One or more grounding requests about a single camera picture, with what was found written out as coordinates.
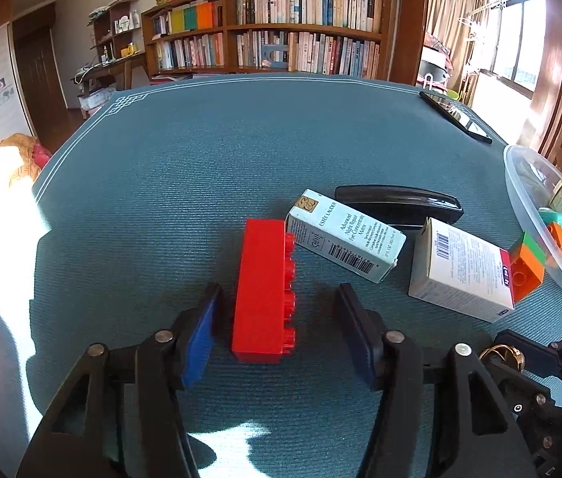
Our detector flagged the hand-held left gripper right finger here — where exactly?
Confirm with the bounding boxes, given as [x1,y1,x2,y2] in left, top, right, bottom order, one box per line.
[335,283,543,478]

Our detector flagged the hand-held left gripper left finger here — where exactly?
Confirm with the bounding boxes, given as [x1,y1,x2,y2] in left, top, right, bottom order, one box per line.
[15,283,224,478]

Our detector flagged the gold key ring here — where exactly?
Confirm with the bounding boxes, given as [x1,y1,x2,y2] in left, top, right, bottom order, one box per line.
[479,345,528,372]

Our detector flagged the long red toy brick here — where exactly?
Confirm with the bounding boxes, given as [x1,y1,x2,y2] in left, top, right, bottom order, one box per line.
[231,218,298,365]

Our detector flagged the orange green toy brick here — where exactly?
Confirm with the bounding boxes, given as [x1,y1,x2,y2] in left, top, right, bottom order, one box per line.
[507,231,546,304]

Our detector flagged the white red medicine box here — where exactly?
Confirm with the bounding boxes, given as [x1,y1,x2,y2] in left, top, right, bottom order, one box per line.
[408,216,518,323]

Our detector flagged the orange yellow toy brick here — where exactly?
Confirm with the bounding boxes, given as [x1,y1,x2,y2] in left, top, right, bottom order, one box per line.
[546,222,562,260]

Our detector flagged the clear plastic bowl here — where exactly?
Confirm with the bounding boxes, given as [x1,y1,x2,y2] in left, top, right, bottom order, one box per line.
[503,144,562,302]

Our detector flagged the teal cloth desktop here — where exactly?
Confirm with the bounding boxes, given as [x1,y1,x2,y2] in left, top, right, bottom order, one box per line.
[0,72,562,478]

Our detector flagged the white cosmetic box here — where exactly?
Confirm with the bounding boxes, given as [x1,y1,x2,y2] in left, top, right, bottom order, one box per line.
[285,189,407,284]

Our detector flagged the black stapler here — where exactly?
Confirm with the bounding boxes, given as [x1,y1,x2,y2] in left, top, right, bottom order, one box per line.
[335,184,465,232]

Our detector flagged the black smartphone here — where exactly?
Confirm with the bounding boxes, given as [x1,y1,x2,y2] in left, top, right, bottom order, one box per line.
[419,90,493,145]

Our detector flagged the orange patterned blanket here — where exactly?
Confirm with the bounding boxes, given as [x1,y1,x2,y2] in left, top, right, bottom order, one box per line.
[0,133,53,185]

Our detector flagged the white storage box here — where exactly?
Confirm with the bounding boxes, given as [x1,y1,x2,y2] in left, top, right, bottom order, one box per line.
[78,88,117,118]

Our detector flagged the white black chair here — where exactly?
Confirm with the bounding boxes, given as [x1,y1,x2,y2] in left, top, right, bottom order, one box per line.
[418,45,456,95]

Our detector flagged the wooden side desk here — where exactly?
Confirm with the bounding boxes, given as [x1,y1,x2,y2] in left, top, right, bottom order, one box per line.
[71,52,147,93]

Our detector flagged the wooden bookshelf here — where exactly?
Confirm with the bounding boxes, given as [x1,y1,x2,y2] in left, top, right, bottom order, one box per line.
[140,0,396,80]

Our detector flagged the dark wooden door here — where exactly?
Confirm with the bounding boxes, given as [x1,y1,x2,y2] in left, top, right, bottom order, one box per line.
[10,2,70,135]

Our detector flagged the beige curtain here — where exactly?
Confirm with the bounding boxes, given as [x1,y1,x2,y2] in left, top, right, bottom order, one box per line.
[425,0,491,105]

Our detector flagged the small wooden shelf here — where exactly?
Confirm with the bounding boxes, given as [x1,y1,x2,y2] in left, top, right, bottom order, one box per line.
[87,0,145,61]

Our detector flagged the clothes drying rack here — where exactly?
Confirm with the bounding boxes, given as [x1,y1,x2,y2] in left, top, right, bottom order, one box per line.
[457,0,515,105]

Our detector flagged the rows of books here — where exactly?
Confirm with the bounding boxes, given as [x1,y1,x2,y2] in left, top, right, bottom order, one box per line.
[150,0,384,78]

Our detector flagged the window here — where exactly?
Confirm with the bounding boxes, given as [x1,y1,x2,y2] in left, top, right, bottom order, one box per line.
[487,0,548,100]

